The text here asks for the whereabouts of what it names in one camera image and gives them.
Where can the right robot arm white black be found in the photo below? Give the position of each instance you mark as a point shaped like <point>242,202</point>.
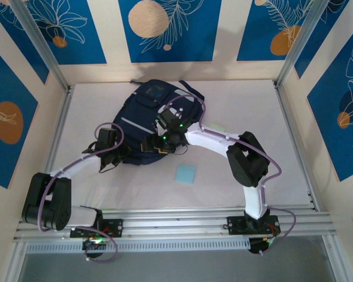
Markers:
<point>247,164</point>

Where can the aluminium side rail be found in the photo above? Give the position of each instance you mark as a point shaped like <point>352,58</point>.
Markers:
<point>297,147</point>
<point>57,138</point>

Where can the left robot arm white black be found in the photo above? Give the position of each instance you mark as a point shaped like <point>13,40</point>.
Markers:
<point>50,199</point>

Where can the black base electronics module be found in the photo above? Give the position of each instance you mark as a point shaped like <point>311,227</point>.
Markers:
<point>260,245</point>
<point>92,245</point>

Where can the green sticky note pad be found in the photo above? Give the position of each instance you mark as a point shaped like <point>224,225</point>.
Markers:
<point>218,127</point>

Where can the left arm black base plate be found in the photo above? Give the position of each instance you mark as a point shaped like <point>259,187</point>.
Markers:
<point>114,227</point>

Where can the aluminium cross rail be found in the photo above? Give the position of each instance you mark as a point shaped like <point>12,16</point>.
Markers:
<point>176,223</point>

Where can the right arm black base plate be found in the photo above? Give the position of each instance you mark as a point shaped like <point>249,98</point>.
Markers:
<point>235,225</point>

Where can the aluminium frame post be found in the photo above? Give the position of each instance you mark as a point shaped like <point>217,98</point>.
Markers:
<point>300,44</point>
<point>44,50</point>

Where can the navy blue backpack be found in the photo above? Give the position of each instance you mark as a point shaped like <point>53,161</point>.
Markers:
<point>138,114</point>

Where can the blue sticky note pad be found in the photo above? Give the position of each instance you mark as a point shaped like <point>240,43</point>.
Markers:
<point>185,174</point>

